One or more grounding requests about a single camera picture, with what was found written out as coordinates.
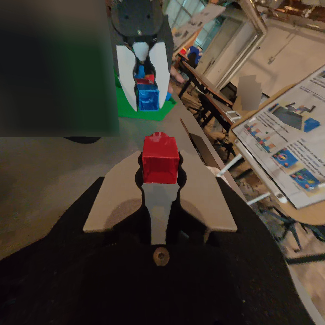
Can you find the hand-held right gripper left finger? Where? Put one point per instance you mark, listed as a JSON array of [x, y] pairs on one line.
[[114, 200]]

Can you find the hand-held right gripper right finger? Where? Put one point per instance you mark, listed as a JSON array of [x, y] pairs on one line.
[[205, 200]]

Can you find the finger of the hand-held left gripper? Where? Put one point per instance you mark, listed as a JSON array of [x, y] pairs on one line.
[[125, 73], [162, 71]]

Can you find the red toy block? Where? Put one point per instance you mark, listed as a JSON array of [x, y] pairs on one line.
[[160, 162], [144, 81]]

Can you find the blue toy block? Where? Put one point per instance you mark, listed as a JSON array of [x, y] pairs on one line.
[[148, 100]]

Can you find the green plastic bin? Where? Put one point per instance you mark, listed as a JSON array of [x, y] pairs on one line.
[[152, 115]]

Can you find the person's left hand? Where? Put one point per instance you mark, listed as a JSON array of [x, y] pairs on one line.
[[176, 76]]

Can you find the long wooden desk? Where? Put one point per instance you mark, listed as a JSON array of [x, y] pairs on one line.
[[195, 72]]

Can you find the laminated instruction sheet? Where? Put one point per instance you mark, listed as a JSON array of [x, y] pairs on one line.
[[200, 20], [287, 142]]

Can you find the wooden desk black legs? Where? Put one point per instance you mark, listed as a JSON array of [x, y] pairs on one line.
[[218, 106]]

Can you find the clear acrylic sign holder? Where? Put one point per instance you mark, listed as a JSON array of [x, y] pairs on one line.
[[233, 114]]

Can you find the instruction poster board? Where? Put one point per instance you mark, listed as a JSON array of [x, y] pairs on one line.
[[304, 215]]

